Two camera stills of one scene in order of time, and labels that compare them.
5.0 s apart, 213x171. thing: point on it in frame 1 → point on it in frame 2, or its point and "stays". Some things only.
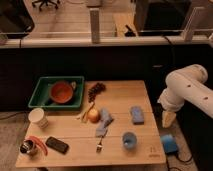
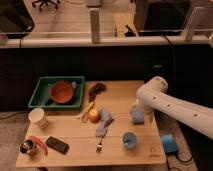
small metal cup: (27, 146) stays
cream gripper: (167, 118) → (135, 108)
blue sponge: (137, 115) stays
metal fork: (100, 146) stays
